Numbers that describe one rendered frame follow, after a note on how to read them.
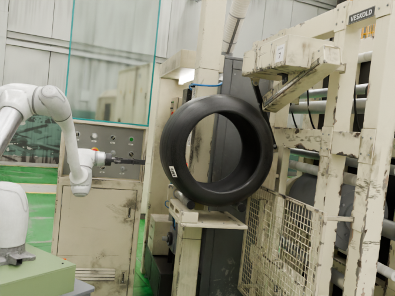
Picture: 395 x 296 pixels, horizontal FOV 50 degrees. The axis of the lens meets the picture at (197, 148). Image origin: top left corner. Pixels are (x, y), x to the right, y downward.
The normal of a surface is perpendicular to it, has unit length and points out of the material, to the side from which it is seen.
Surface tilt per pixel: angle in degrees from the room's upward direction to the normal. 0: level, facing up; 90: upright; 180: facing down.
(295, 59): 90
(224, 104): 79
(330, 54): 72
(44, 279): 90
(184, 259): 90
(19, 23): 90
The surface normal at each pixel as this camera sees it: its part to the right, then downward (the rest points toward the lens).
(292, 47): 0.24, 0.07
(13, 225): 0.68, 0.09
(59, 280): 0.82, 0.11
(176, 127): -0.47, -0.29
